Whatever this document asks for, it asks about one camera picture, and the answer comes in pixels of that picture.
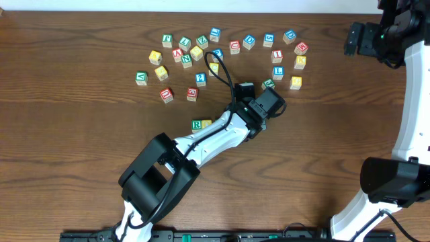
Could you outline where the blue block top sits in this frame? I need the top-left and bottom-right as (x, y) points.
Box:
(210, 28), (221, 42)

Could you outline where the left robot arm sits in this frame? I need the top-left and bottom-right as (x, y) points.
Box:
(112, 83), (286, 241)

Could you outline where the red A block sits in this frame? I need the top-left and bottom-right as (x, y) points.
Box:
(172, 48), (183, 63)

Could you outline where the red U block lower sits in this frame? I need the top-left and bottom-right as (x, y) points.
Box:
(159, 88), (174, 104)

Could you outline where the blue D block left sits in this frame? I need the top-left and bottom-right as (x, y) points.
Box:
(243, 34), (256, 50)

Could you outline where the blue d block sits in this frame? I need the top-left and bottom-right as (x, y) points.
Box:
(243, 34), (256, 50)
(283, 30), (297, 44)

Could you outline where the green V block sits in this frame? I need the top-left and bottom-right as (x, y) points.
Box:
(135, 71), (148, 86)

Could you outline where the red U block upper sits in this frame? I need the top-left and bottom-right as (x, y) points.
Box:
(229, 40), (241, 54)

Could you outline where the yellow C block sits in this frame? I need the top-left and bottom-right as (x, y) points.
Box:
(208, 63), (219, 77)

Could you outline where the green block top left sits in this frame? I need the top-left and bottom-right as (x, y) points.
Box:
(162, 34), (173, 48)

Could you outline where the blue 5 block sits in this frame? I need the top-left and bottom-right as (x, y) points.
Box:
(263, 33), (275, 48)

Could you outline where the green N block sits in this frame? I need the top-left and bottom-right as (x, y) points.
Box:
(181, 54), (192, 69)

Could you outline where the blue D block right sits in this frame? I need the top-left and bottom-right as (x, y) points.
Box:
(283, 30), (297, 44)

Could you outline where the yellow K block right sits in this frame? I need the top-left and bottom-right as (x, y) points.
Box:
(294, 55), (306, 70)

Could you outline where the yellow G block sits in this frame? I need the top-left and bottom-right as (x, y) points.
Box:
(290, 76), (302, 90)

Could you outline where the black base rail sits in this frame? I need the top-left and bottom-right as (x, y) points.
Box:
(59, 229), (397, 242)

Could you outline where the yellow S block lower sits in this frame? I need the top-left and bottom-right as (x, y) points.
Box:
(155, 66), (169, 81)

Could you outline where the blue L block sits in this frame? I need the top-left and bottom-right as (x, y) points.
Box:
(272, 66), (284, 80)

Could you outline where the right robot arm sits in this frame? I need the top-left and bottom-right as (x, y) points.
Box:
(326, 0), (429, 241)

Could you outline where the yellow S block upper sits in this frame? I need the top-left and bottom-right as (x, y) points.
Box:
(189, 46), (204, 61)

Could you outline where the green L block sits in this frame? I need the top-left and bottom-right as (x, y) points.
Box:
(179, 36), (191, 52)

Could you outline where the red I block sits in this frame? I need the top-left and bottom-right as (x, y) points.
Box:
(271, 50), (283, 64)

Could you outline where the green Z block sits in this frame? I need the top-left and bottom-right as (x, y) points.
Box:
(196, 35), (209, 50)

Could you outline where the blue P block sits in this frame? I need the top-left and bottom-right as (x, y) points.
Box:
(212, 48), (224, 63)

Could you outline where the yellow s block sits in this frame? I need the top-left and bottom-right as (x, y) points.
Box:
(189, 46), (204, 61)
(155, 66), (169, 81)

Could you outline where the green J block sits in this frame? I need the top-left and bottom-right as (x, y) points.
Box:
(261, 79), (275, 90)

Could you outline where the red M block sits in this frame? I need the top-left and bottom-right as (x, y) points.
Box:
(294, 42), (309, 56)

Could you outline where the yellow O block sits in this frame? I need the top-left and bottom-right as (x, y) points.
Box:
(202, 120), (212, 128)

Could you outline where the yellow k block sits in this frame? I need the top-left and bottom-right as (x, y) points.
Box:
(148, 50), (163, 65)
(294, 55), (306, 70)

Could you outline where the red u block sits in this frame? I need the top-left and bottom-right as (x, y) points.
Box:
(159, 88), (174, 104)
(229, 40), (241, 54)

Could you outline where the green R block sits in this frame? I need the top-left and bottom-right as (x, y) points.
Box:
(191, 120), (202, 133)

